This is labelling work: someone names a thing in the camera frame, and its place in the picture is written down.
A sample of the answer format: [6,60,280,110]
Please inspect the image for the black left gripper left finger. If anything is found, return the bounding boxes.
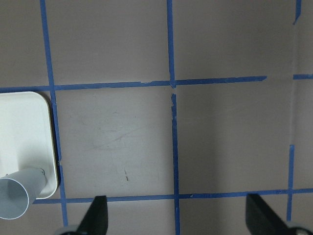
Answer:
[76,196,108,233]

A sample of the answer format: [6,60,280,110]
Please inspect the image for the grey plastic cup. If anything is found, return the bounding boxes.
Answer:
[0,168,46,220]

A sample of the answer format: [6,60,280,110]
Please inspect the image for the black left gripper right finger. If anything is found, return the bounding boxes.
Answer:
[246,194,290,235]

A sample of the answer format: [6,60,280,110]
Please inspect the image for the cream plastic tray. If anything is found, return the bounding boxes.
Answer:
[0,92,58,199]

